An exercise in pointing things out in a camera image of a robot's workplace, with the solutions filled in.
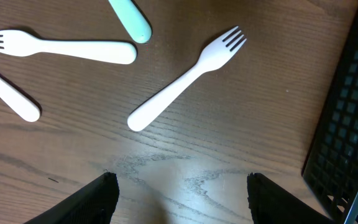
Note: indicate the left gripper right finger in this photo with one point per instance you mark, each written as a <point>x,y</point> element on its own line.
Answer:
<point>269,203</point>

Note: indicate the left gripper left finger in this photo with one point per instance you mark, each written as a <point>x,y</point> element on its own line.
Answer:
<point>94,203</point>

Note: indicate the white plastic fork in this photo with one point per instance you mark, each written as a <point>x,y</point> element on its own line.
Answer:
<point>215,55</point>

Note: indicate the black plastic basket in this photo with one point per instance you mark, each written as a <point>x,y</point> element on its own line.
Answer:
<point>331,170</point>

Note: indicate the short white spoon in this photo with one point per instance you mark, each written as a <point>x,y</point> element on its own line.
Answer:
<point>18,102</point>

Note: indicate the cream white fork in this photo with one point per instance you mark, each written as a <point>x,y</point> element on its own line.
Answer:
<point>22,44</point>

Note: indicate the mint green handled fork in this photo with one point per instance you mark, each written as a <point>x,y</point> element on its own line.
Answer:
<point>133,20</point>

